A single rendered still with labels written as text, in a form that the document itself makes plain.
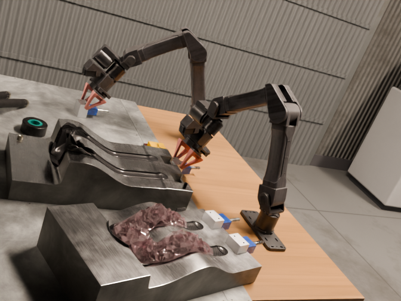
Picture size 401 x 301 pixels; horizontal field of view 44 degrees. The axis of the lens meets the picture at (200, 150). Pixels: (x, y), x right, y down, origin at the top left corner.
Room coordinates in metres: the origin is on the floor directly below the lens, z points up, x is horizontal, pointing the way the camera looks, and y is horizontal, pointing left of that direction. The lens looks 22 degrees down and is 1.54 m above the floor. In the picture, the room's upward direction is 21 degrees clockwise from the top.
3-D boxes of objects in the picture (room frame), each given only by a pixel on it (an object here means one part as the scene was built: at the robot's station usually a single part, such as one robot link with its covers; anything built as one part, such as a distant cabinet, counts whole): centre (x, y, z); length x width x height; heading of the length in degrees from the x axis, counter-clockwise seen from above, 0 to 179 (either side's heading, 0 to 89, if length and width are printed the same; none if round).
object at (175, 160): (1.58, 0.03, 0.83); 0.13 x 0.05 x 0.05; 133
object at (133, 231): (1.04, 0.01, 0.90); 0.26 x 0.18 x 0.08; 137
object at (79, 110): (1.77, 0.44, 0.83); 0.13 x 0.05 x 0.05; 130
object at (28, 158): (1.30, 0.26, 0.87); 0.50 x 0.26 x 0.14; 120
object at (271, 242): (1.41, -0.28, 0.84); 0.20 x 0.07 x 0.08; 31
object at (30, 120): (1.46, 0.53, 0.82); 0.08 x 0.08 x 0.04
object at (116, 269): (1.03, 0.01, 0.86); 0.50 x 0.26 x 0.11; 137
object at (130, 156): (1.30, 0.24, 0.92); 0.35 x 0.16 x 0.09; 120
